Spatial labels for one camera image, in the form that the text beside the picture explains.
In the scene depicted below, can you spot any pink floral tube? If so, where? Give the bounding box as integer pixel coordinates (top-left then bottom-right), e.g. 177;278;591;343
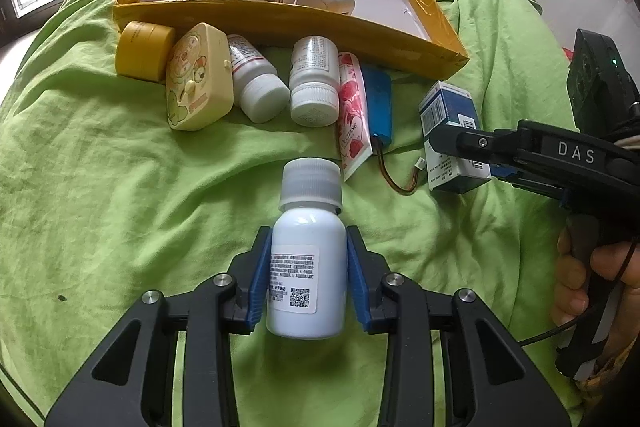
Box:
336;52;373;182

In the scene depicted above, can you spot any yellow round jar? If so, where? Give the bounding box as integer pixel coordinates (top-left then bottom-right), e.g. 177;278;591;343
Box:
115;21;176;82

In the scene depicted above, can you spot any white bottle red label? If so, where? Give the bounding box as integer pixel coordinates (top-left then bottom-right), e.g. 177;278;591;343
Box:
227;34;292;124

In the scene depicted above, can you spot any person's right hand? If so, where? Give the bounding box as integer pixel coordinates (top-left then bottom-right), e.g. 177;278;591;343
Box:
550;227;640;333

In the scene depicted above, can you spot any black cable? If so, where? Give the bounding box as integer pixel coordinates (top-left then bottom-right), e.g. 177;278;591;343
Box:
517;242;640;348

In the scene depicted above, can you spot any plain white bottle clear cap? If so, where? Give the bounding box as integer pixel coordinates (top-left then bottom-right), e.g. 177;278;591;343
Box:
265;158;348;340

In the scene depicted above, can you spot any blue battery with wires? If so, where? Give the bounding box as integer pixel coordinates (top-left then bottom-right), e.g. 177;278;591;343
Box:
361;67;426;195

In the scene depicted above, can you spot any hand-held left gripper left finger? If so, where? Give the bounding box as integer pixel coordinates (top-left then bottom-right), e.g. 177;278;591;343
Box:
44;224;273;427

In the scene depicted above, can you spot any yellow cartoon case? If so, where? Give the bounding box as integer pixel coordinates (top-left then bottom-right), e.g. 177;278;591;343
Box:
165;23;236;132

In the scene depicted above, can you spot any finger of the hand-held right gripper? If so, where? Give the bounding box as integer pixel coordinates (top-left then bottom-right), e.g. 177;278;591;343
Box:
487;162;566;200
429;121;523;168

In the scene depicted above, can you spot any blue and white carton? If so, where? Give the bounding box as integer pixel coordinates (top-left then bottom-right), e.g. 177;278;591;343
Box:
418;81;493;195

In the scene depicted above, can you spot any yellow cardboard box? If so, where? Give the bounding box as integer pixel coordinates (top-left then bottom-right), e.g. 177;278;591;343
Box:
112;0;471;78

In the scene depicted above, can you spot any white pill bottle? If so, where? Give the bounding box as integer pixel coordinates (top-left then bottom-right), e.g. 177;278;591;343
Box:
289;36;341;128

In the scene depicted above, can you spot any green blanket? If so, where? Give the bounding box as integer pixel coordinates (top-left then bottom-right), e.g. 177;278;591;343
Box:
0;0;601;427

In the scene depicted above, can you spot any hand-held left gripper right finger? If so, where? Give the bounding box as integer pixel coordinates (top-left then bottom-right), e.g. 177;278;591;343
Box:
346;224;573;427

